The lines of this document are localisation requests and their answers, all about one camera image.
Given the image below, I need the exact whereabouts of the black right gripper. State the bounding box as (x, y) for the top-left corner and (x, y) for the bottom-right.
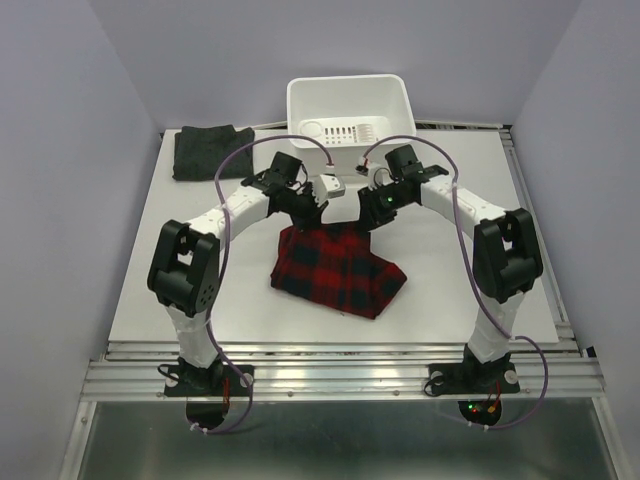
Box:
(354, 182), (413, 234)

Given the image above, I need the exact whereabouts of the red black plaid skirt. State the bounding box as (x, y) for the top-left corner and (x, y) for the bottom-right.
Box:
(270, 223), (407, 320)

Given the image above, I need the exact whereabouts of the grey polka dot skirt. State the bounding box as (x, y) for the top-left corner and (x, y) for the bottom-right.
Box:
(172, 125), (255, 182)

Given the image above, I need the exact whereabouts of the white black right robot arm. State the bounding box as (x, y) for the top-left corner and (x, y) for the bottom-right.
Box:
(356, 145), (543, 396)

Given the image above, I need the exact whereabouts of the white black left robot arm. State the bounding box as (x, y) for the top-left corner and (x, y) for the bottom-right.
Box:
(147, 152), (344, 394)

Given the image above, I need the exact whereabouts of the white plastic bin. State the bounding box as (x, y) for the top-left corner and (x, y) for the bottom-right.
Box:
(286, 74), (416, 175)

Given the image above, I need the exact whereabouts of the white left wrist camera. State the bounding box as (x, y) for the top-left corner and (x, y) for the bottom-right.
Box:
(312, 174), (346, 206)

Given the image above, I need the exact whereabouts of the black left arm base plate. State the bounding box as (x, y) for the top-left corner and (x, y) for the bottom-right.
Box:
(156, 358), (254, 435)

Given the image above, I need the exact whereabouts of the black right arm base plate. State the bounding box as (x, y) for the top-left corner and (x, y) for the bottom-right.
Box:
(423, 362), (520, 430)

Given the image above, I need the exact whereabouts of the aluminium table rail frame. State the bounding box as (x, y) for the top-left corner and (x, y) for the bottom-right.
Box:
(59, 117), (621, 480)

